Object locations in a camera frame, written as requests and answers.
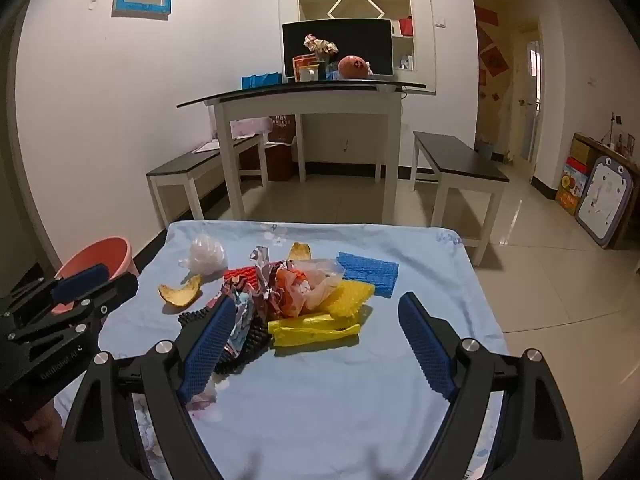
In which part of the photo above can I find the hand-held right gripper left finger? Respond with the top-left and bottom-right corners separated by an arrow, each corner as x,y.
59,296 -> 237,480

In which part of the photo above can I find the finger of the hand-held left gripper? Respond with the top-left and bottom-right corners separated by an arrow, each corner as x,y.
9,262 -> 112,330
7,274 -> 140,346

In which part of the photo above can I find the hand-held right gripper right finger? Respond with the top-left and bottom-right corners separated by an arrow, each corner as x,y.
397,291 -> 585,480

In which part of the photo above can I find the pink plastic basin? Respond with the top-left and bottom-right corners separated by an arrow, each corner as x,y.
52,237 -> 141,316

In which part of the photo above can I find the black foam net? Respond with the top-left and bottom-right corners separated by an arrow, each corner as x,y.
177,307 -> 271,376

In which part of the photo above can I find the orange fruit peel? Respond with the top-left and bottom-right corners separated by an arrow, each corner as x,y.
287,241 -> 314,264
158,274 -> 203,309

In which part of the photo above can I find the red foam net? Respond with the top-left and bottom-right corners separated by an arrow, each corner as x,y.
222,266 -> 266,291

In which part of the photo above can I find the yellow foam net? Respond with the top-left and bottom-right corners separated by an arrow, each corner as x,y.
320,280 -> 376,323

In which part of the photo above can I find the red silver wrapper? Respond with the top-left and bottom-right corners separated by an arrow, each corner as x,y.
249,245 -> 301,318

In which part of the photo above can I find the clear plastic bag orange print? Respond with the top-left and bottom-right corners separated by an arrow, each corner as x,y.
277,257 -> 346,318

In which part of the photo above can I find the colourful foil snack wrapper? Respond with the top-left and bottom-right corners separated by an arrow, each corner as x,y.
222,290 -> 257,361

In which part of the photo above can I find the blue foam net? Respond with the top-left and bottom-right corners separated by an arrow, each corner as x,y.
336,251 -> 400,298

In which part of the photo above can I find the yellow plastic bag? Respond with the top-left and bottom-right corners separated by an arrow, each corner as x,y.
267,311 -> 362,347

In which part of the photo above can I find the white plastic bag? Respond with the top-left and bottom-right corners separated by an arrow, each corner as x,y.
178,234 -> 229,277

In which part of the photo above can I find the light blue floral cloth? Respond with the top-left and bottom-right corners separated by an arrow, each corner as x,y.
52,219 -> 508,480

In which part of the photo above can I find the dark top white bench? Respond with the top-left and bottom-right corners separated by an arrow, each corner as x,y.
411,131 -> 511,267
146,132 -> 268,228

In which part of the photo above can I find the red cardboard box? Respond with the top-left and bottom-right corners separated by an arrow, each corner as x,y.
265,115 -> 306,182

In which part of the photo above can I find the pink printed plastic bag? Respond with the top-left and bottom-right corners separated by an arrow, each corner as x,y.
215,117 -> 273,139

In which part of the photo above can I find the colourful printed cardboard box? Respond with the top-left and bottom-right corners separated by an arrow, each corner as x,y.
555,157 -> 593,217

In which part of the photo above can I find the grey children's drawing board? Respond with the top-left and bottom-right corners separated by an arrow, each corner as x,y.
574,155 -> 640,250

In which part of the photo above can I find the blue paper bag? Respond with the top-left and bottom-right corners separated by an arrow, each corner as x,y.
241,73 -> 282,90

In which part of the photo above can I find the white door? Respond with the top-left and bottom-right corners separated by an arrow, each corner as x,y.
520,40 -> 543,161

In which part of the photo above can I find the white table with glass top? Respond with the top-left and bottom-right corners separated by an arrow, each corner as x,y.
176,78 -> 427,223

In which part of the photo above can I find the red pomegranate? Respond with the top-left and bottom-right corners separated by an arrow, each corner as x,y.
338,56 -> 370,80

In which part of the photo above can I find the red packet on table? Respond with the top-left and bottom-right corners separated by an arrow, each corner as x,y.
292,54 -> 317,82

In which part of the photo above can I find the black monitor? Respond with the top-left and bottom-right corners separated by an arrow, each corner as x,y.
281,18 -> 394,81

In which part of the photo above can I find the flower bouquet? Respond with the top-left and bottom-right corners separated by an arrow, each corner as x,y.
303,35 -> 340,63

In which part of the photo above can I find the red paper wall decoration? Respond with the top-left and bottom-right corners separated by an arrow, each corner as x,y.
479,45 -> 511,77

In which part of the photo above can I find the white wall shelf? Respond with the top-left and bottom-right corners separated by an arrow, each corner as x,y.
295,0 -> 416,72

